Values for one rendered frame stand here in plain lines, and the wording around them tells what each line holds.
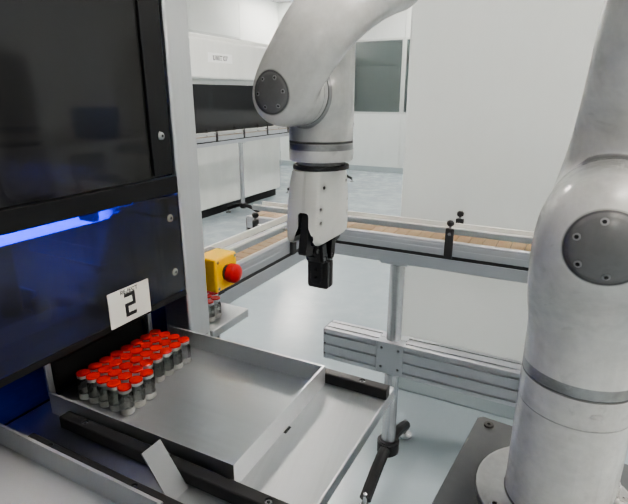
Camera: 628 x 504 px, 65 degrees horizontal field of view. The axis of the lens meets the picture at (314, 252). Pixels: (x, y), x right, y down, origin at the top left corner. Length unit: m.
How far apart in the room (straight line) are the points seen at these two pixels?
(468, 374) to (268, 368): 0.90
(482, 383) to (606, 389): 1.10
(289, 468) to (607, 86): 0.57
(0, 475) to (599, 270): 0.73
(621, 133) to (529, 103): 1.45
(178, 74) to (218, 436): 0.58
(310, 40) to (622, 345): 0.43
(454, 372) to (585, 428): 1.09
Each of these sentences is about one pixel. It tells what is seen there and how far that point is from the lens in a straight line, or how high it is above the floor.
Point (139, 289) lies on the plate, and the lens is 0.87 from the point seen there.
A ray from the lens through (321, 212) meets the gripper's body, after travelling 0.63.
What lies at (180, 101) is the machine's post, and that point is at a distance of 0.91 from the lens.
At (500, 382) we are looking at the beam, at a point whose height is 0.50.
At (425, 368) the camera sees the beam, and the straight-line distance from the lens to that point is 1.71.
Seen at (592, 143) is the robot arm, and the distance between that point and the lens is 0.61.
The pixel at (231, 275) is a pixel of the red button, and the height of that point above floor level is 1.00.
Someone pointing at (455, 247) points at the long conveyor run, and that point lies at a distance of 1.50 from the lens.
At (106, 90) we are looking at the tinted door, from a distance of 0.82.
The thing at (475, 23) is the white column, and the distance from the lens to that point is 2.08.
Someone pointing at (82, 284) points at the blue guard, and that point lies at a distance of 0.80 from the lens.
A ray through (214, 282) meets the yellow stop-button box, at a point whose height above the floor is 0.98.
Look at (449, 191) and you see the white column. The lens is 2.11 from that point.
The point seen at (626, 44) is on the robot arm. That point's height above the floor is 1.39.
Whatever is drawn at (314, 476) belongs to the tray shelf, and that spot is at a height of 0.88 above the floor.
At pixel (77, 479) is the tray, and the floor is 0.89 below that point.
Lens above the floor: 1.35
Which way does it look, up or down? 18 degrees down
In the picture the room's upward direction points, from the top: straight up
